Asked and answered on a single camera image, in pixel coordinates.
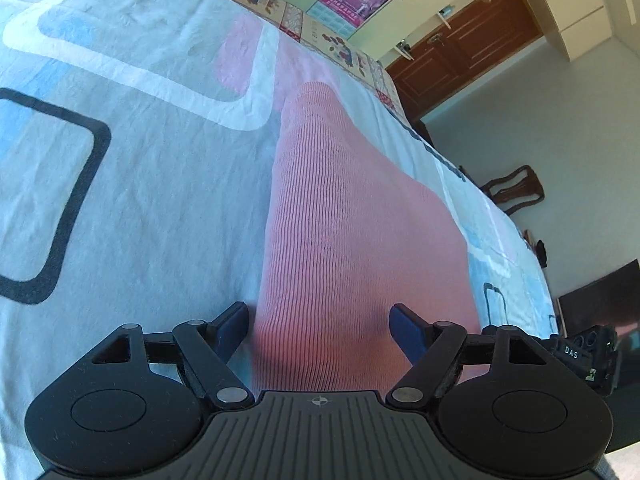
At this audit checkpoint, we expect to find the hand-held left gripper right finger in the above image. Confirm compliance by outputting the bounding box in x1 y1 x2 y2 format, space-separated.
387 302 551 408

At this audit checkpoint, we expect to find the pink ribbed shirt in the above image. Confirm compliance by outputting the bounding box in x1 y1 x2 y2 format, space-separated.
250 81 490 396

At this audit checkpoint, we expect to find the pastel patterned bed sheet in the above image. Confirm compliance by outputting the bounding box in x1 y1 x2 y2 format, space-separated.
0 0 566 480

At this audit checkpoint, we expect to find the cream wall cabinet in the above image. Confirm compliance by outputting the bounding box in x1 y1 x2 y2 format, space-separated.
520 0 615 62

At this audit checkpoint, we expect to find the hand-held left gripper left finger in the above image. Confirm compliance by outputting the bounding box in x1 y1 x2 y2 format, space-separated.
90 301 251 408

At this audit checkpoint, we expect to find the black flat panel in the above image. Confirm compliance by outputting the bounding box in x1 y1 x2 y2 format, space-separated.
557 257 640 341

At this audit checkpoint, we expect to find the dark wooden chair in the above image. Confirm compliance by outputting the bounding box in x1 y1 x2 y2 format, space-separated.
480 165 545 218

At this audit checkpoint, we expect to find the brown wooden door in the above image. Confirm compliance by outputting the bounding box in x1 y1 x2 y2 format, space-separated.
385 0 544 122

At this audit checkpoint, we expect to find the floral patchwork bed cover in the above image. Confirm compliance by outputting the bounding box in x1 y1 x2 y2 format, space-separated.
200 0 416 126

